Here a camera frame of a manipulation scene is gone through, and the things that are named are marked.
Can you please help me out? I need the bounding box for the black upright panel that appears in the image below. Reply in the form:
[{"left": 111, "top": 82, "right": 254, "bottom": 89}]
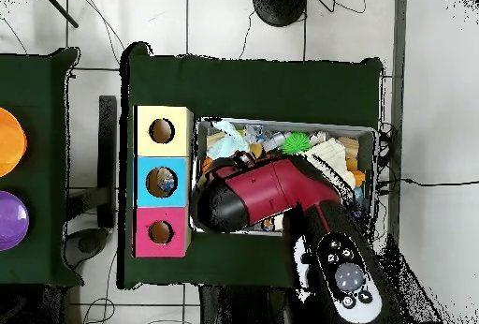
[{"left": 97, "top": 95, "right": 118, "bottom": 229}]

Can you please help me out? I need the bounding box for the wooden box with three holes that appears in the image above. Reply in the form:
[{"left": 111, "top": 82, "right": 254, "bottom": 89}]
[{"left": 133, "top": 105, "right": 194, "bottom": 258}]

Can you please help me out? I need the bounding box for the cream waffle cloth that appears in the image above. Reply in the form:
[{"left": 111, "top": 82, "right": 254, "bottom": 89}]
[{"left": 304, "top": 137, "right": 356, "bottom": 190}]

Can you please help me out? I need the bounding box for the black tripod leg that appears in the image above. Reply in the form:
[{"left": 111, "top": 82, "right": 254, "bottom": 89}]
[{"left": 38, "top": 0, "right": 80, "bottom": 29}]

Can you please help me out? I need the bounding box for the black round stand base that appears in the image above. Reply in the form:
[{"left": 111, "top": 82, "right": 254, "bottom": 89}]
[{"left": 252, "top": 0, "right": 309, "bottom": 27}]

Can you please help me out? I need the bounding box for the shallow wire mesh bin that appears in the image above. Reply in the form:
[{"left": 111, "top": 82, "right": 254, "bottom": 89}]
[{"left": 190, "top": 116, "right": 378, "bottom": 242}]

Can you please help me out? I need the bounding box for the light blue waffle cloth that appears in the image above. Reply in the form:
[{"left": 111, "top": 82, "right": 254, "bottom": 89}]
[{"left": 206, "top": 119, "right": 251, "bottom": 160}]

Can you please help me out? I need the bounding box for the crushed bottle with blue label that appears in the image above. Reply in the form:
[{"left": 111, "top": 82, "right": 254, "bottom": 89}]
[
  {"left": 242, "top": 124, "right": 268, "bottom": 143},
  {"left": 156, "top": 175, "right": 177, "bottom": 195}
]

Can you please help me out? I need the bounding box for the green spiky rubber ball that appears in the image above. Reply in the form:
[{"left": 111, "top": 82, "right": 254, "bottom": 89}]
[{"left": 280, "top": 131, "right": 312, "bottom": 155}]

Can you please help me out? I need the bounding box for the orange plastic bowl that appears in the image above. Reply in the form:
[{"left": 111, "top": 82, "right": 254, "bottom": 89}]
[{"left": 0, "top": 107, "right": 28, "bottom": 178}]

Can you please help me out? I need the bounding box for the dark green tablecloth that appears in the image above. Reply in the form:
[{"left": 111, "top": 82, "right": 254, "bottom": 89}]
[
  {"left": 118, "top": 41, "right": 385, "bottom": 297},
  {"left": 0, "top": 47, "right": 83, "bottom": 287}
]

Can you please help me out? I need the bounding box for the black cable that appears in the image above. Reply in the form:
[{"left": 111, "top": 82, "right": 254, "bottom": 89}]
[{"left": 377, "top": 177, "right": 479, "bottom": 188}]

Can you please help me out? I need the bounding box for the purple plastic bowl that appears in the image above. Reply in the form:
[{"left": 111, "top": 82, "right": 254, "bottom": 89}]
[{"left": 0, "top": 190, "right": 30, "bottom": 253}]

